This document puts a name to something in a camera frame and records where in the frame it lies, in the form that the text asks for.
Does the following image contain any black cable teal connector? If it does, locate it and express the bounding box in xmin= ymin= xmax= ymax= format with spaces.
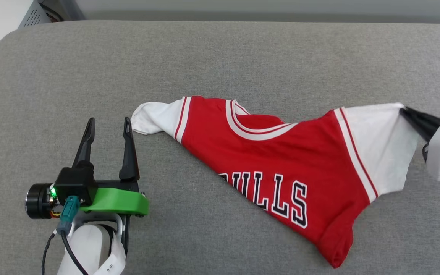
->
xmin=41 ymin=196 xmax=91 ymax=275

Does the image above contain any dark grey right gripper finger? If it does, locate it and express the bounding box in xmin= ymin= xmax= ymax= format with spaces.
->
xmin=400 ymin=107 xmax=440 ymax=129
xmin=403 ymin=112 xmax=440 ymax=143

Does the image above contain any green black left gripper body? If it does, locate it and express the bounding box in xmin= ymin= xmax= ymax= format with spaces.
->
xmin=25 ymin=180 xmax=149 ymax=252

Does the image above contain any red white basketball jersey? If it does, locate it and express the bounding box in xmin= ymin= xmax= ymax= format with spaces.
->
xmin=130 ymin=95 xmax=421 ymax=269

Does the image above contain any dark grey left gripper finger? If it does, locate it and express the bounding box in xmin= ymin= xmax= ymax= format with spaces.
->
xmin=119 ymin=117 xmax=141 ymax=181
xmin=72 ymin=118 xmax=96 ymax=169

